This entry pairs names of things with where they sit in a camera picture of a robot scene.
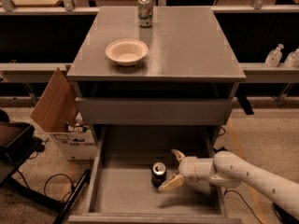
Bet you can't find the white paper bowl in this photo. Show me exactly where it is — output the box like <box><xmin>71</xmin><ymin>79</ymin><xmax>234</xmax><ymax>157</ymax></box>
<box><xmin>106</xmin><ymin>39</ymin><xmax>149</xmax><ymax>66</ymax></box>

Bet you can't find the closed grey top drawer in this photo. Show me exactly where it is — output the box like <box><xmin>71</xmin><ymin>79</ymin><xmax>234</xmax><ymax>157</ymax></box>
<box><xmin>76</xmin><ymin>97</ymin><xmax>232</xmax><ymax>125</ymax></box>

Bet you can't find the open cardboard box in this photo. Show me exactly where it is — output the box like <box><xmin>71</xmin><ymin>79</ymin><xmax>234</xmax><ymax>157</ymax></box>
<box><xmin>31</xmin><ymin>68</ymin><xmax>97</xmax><ymax>161</ymax></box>

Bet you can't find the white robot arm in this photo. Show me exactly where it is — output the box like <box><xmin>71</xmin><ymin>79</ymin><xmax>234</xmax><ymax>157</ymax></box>
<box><xmin>159</xmin><ymin>149</ymin><xmax>299</xmax><ymax>220</ymax></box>

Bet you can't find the clear sanitizer pump bottle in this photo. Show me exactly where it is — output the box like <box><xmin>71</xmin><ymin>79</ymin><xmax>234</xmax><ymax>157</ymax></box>
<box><xmin>265</xmin><ymin>44</ymin><xmax>284</xmax><ymax>67</ymax></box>

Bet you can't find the grey drawer cabinet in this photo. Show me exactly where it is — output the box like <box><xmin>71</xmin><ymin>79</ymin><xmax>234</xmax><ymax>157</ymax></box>
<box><xmin>67</xmin><ymin>7</ymin><xmax>246</xmax><ymax>146</ymax></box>

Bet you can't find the open grey middle drawer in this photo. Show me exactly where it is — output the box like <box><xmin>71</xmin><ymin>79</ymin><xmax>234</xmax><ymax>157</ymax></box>
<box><xmin>68</xmin><ymin>125</ymin><xmax>242</xmax><ymax>224</ymax></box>

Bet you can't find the black floor cable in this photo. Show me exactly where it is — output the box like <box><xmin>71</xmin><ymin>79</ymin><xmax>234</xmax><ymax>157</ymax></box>
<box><xmin>222</xmin><ymin>189</ymin><xmax>264</xmax><ymax>224</ymax></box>

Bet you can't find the white green soda can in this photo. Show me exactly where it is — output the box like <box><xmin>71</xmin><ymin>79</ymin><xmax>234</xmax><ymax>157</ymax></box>
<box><xmin>137</xmin><ymin>0</ymin><xmax>153</xmax><ymax>27</ymax></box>

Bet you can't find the black cable left floor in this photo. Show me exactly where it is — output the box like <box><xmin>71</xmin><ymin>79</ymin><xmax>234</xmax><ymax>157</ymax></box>
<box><xmin>42</xmin><ymin>173</ymin><xmax>76</xmax><ymax>203</ymax></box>

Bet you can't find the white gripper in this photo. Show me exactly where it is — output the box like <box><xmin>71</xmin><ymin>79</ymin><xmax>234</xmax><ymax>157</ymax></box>
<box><xmin>159</xmin><ymin>149</ymin><xmax>215</xmax><ymax>192</ymax></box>

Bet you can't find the dark blue pepsi can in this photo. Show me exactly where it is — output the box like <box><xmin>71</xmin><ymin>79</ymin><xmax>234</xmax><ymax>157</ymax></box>
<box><xmin>151</xmin><ymin>162</ymin><xmax>167</xmax><ymax>188</ymax></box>

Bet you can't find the black chair base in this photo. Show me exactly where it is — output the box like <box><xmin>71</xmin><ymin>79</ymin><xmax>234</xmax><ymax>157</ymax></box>
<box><xmin>0</xmin><ymin>107</ymin><xmax>92</xmax><ymax>224</ymax></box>

